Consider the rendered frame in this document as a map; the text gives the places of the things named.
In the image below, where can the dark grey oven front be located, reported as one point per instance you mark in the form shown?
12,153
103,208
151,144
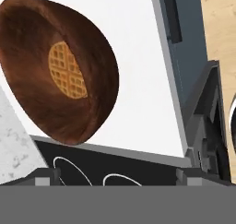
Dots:
207,117

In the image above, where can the black and white round object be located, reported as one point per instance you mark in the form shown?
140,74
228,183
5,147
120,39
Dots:
233,123

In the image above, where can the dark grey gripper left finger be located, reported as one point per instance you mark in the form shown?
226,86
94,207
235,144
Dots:
46,176

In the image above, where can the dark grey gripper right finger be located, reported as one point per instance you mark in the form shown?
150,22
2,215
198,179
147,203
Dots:
192,176

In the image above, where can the golden round waffle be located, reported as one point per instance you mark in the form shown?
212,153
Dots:
66,71

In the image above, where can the black hob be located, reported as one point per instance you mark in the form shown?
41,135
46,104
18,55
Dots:
144,169

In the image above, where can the brown wooden bowl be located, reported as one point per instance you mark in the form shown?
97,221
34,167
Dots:
37,89

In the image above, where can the blue-grey cupboard front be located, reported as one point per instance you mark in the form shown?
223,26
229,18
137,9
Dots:
190,64

